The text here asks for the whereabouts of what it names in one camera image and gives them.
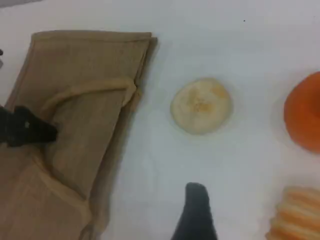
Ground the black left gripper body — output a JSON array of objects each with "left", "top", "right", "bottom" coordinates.
[{"left": 0, "top": 105, "right": 15, "bottom": 147}]

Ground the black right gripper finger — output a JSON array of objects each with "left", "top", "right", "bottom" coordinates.
[{"left": 170, "top": 182, "right": 218, "bottom": 240}]

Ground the pale round egg yolk pastry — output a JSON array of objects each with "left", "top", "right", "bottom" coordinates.
[{"left": 170, "top": 77, "right": 234, "bottom": 136}]

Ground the orange tangerine with stem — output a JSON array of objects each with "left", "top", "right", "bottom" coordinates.
[{"left": 283, "top": 71, "right": 320, "bottom": 154}]

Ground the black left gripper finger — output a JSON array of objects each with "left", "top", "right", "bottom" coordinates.
[{"left": 11, "top": 105, "right": 59, "bottom": 148}]

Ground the long striped bread loaf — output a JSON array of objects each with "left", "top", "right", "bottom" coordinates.
[{"left": 265, "top": 185, "right": 320, "bottom": 240}]

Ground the brown burlap tote bag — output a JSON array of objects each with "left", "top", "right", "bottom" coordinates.
[{"left": 0, "top": 29, "right": 159, "bottom": 240}]

